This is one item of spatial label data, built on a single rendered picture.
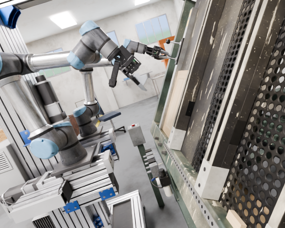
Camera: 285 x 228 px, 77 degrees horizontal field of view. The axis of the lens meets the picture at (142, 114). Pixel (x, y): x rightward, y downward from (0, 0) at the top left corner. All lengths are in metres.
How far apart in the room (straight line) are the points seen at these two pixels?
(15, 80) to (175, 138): 0.86
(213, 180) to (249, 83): 0.34
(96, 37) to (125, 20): 8.14
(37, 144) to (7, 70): 0.35
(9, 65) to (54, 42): 8.15
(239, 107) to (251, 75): 0.10
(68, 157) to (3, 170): 0.47
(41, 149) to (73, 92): 7.97
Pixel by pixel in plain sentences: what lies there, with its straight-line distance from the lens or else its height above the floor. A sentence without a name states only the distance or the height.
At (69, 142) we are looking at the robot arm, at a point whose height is 1.15.
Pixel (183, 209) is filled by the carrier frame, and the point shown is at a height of 0.18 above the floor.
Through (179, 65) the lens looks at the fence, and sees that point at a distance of 1.47.
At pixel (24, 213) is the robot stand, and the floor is 0.92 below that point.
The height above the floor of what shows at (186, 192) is 0.84.
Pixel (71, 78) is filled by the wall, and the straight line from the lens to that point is 8.86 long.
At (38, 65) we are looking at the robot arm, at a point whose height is 1.58.
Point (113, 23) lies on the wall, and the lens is 8.87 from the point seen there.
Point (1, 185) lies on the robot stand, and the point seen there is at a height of 1.00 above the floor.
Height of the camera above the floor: 1.41
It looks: 13 degrees down
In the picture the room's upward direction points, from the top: 19 degrees counter-clockwise
